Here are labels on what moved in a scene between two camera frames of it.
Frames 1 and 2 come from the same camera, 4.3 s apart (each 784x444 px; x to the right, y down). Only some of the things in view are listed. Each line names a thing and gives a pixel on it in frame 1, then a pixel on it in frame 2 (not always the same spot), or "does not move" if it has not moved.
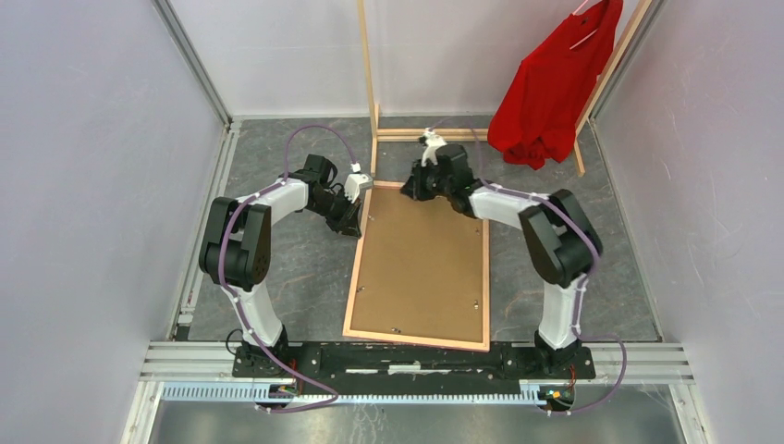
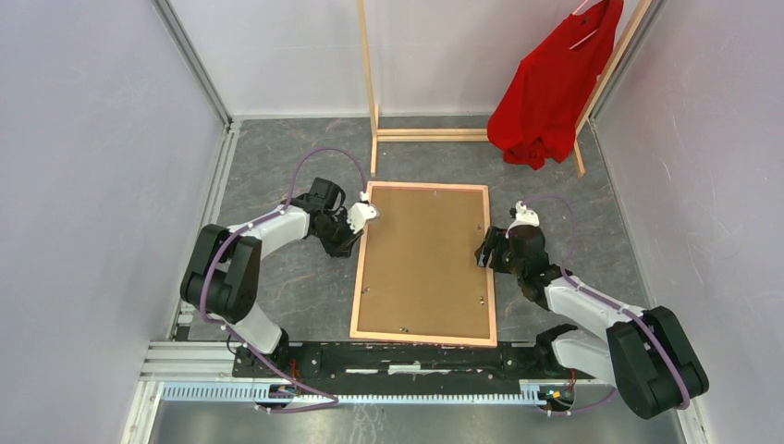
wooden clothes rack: (483, 133) does not move
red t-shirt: (536, 118) does not move
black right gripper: (413, 186) to (494, 239)
